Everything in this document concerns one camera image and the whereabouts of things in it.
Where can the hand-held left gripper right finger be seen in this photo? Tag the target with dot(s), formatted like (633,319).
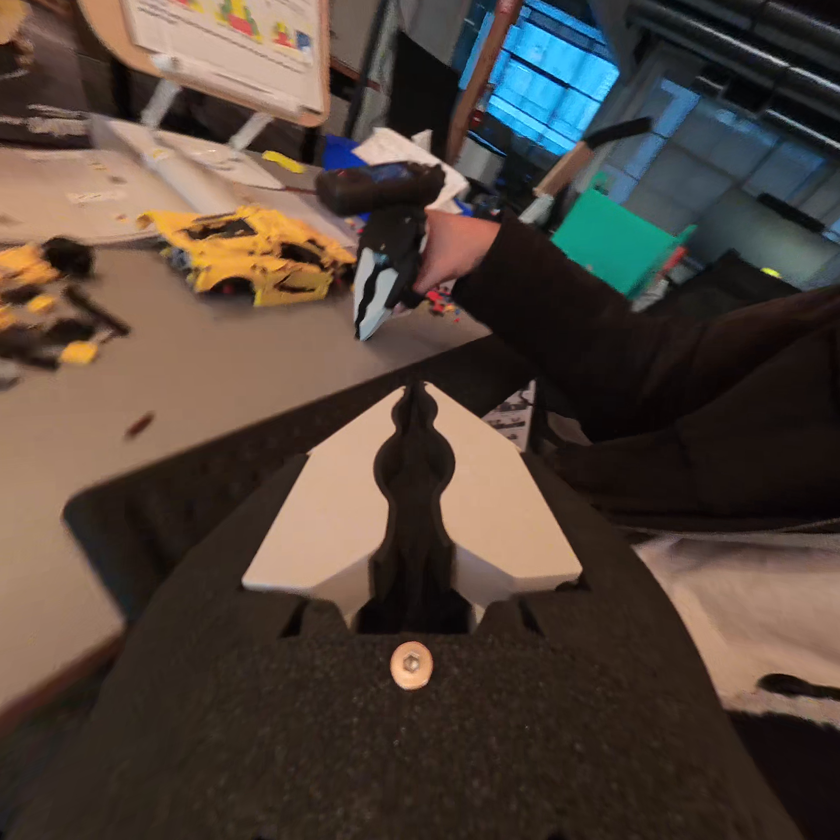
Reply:
(512,518)

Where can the instruction booklet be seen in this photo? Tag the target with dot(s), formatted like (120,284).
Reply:
(65,190)

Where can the person's right hand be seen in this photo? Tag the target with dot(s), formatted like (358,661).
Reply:
(453,246)

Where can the pile of black brick parts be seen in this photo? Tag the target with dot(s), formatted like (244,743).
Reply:
(46,315)

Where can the yellow toy brick car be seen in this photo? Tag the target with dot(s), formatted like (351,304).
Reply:
(262,256)

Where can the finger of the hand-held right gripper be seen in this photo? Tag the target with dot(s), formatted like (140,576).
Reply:
(387,302)
(362,289)

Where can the black mesh office chair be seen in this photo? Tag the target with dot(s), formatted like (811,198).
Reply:
(722,282)

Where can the wooden post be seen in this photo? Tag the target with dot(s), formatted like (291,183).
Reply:
(485,72)

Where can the blue storage bin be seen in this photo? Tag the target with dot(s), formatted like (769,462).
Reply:
(341,154)

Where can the grey ceiling ducts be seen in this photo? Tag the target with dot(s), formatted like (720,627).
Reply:
(754,46)

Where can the pile of mixed small bricks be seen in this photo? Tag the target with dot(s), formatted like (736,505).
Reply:
(443,303)

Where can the wooden sign board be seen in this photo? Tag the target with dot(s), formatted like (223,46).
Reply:
(321,98)

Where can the perforated grey panel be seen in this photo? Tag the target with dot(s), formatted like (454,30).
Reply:
(197,472)

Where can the white paper bag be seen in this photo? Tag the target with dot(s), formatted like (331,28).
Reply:
(400,148)

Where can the yellow paper note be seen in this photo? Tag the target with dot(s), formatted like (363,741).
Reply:
(283,161)

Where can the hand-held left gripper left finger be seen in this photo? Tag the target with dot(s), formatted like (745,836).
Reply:
(315,518)

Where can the grey desk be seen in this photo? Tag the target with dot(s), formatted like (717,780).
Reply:
(229,380)

